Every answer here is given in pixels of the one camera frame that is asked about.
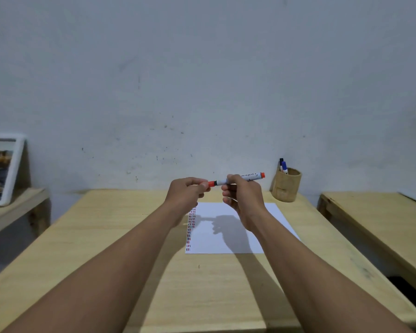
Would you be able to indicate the white paper sheet with marks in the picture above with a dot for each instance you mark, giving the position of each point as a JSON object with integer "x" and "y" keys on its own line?
{"x": 225, "y": 211}

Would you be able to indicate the person's right forearm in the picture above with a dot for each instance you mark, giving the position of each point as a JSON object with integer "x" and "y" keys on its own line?
{"x": 308, "y": 273}

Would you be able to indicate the low wooden side shelf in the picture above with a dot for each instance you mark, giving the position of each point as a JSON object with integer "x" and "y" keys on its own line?
{"x": 17, "y": 204}

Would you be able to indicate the bamboo pen holder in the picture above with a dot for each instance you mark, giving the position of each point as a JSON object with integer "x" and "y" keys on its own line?
{"x": 286, "y": 187}

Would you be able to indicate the white marker with red end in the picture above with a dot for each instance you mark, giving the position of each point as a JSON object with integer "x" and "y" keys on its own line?
{"x": 251, "y": 177}

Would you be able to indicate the person's left thumb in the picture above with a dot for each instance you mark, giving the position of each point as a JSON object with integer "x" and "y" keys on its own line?
{"x": 201, "y": 186}

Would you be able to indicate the person's left forearm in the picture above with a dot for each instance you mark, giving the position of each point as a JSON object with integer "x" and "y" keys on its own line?
{"x": 118, "y": 267}

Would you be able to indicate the person's right hand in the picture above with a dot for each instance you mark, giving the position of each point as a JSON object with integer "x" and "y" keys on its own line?
{"x": 246, "y": 201}

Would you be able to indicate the person's left hand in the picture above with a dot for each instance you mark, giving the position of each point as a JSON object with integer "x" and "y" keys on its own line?
{"x": 182, "y": 197}

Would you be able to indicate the red marker cap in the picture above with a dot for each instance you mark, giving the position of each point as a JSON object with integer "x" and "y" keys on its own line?
{"x": 212, "y": 184}

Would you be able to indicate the person's right thumb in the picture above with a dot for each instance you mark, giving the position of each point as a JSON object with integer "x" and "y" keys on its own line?
{"x": 234, "y": 179}

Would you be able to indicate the blue capped marker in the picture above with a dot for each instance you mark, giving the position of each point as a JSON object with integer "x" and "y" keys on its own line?
{"x": 284, "y": 167}

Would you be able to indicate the wooden side table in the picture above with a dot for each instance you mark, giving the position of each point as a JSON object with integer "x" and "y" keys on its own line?
{"x": 384, "y": 225}

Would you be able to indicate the white framed picture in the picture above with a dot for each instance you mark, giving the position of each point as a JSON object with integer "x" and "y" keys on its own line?
{"x": 0, "y": 169}

